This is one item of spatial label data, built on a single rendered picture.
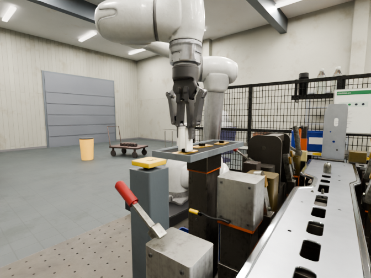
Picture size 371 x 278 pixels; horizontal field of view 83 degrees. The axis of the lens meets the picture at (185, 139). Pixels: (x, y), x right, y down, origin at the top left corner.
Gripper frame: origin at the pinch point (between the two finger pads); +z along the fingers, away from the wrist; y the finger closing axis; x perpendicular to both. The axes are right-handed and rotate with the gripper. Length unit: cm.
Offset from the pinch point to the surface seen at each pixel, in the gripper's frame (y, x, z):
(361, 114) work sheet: 46, 137, -8
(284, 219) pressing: 25.4, 8.8, 20.0
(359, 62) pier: 61, 669, -147
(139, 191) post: -0.7, -16.8, 10.9
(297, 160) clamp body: 17, 80, 18
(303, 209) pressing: 28.5, 17.9, 20.0
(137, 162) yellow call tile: -1.8, -16.3, 4.4
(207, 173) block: 2.6, 8.4, 11.6
